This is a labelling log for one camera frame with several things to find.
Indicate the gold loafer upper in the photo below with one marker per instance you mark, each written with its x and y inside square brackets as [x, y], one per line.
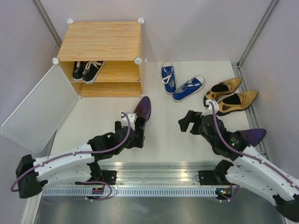
[221, 89]

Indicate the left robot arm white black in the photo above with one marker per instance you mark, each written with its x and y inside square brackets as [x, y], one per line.
[99, 148]

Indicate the purple loafer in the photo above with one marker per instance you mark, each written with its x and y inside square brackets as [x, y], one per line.
[253, 136]
[143, 112]

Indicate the gold loafer lower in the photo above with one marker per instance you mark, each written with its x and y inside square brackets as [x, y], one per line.
[236, 102]

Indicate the left aluminium frame post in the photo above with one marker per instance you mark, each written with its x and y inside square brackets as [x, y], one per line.
[46, 19]

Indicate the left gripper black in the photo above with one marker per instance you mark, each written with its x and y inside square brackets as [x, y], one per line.
[138, 140]

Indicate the blue canvas sneaker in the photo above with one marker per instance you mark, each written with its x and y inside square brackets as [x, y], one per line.
[168, 77]
[189, 88]

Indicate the wooden shoe cabinet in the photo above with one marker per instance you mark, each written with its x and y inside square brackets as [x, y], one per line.
[119, 44]

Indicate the aluminium mounting rail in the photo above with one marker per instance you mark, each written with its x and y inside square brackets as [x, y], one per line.
[151, 175]

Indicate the aluminium frame post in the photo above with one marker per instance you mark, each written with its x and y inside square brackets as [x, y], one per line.
[266, 16]
[46, 19]

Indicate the right aluminium frame post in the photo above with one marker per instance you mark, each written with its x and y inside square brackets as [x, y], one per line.
[266, 16]

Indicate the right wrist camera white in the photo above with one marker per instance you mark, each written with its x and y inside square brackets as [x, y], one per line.
[212, 108]

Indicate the gold loafer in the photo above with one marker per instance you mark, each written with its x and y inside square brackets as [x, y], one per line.
[236, 102]
[221, 89]

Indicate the black canvas sneaker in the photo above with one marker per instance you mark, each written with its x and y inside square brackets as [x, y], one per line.
[91, 71]
[78, 69]

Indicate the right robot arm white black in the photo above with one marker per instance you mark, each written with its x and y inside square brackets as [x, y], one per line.
[243, 165]

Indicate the frosted white cabinet door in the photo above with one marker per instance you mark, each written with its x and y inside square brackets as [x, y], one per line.
[32, 124]

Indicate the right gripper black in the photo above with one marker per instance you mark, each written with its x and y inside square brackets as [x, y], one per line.
[191, 115]

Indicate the white slotted cable duct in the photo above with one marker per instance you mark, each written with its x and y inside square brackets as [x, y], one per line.
[130, 191]

